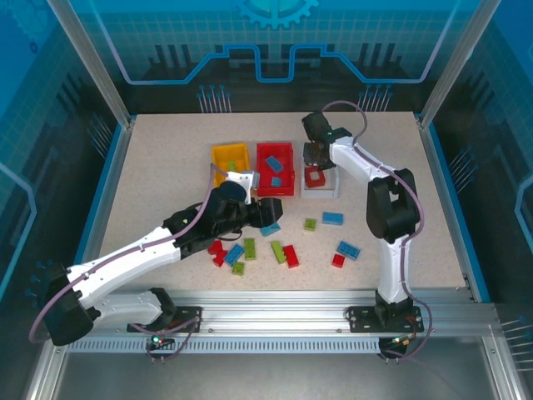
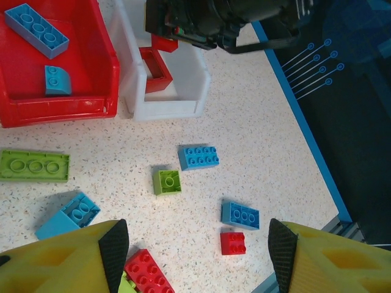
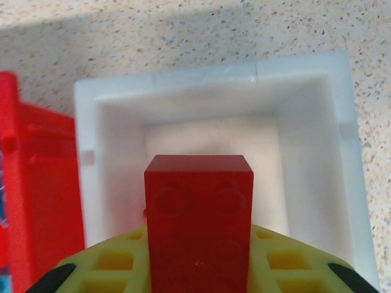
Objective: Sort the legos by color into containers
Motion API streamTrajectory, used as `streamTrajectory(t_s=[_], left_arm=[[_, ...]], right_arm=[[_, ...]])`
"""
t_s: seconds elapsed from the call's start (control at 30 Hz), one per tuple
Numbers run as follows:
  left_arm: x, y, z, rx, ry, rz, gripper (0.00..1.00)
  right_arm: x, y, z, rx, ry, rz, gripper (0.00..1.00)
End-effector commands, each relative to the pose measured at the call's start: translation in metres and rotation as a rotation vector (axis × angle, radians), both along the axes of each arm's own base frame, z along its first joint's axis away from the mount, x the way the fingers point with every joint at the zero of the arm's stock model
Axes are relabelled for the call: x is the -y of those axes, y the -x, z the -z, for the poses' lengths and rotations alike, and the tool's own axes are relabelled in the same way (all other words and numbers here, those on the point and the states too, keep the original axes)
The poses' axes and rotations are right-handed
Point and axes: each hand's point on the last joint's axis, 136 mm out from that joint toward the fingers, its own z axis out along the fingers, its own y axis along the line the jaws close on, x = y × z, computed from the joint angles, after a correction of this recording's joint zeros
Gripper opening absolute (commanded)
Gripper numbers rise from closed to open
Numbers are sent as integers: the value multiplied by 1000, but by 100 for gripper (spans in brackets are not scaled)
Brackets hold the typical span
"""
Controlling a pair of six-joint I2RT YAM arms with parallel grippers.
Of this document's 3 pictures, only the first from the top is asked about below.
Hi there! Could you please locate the red plastic bin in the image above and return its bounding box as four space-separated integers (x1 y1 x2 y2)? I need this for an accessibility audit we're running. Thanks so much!
255 142 297 198

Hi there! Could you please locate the red hollow lego frame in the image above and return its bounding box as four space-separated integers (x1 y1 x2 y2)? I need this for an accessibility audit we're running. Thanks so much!
304 166 327 189

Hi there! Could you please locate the white plastic bin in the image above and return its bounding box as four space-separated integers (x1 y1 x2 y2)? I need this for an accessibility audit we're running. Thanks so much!
300 157 341 199

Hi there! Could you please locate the yellow plastic bin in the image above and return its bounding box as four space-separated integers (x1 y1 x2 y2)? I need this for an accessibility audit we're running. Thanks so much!
211 142 252 189

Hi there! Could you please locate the small connector with LED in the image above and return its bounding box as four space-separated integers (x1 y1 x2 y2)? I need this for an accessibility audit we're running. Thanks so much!
146 331 176 352
381 334 418 352

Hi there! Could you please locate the grey metal shelf panel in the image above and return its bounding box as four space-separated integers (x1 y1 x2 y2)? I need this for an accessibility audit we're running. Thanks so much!
24 332 533 400

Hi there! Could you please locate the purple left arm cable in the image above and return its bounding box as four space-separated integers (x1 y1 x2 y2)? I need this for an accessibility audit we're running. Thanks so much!
28 162 205 363

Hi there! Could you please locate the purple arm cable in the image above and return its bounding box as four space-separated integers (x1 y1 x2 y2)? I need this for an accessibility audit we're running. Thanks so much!
320 99 434 363
28 162 205 363

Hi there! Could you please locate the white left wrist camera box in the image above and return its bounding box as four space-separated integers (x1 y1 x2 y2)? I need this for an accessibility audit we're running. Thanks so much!
227 169 262 205

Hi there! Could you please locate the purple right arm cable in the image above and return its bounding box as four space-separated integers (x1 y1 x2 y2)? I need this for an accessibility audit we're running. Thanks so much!
320 99 434 363

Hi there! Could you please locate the aluminium frame rail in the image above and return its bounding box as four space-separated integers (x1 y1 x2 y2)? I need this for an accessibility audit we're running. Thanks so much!
52 289 503 339

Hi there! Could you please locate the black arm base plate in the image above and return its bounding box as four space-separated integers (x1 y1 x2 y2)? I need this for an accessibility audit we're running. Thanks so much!
127 306 204 334
346 306 425 334

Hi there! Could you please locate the blue table side rail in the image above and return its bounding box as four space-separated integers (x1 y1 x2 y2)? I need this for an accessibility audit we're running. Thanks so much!
61 123 135 304
418 120 493 304

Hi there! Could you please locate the slotted grey cable duct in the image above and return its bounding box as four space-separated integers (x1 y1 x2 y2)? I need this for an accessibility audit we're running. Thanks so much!
65 337 382 355

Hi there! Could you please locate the aluminium frame post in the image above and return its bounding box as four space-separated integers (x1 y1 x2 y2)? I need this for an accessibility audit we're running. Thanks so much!
46 0 137 129
417 0 504 129

